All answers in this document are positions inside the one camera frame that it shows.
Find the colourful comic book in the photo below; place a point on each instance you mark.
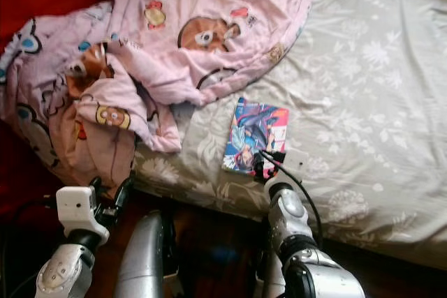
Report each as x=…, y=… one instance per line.
x=248, y=130

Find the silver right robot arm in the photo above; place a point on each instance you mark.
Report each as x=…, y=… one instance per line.
x=293, y=225

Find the silver left robot leg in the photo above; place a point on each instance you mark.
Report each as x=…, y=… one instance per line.
x=143, y=263

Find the silver robot leg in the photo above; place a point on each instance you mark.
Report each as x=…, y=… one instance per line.
x=143, y=263
x=271, y=280

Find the silver right robot leg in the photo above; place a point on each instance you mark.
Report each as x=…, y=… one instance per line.
x=271, y=280

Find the bed with grey floral sheet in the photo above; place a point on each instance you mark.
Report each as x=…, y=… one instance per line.
x=370, y=82

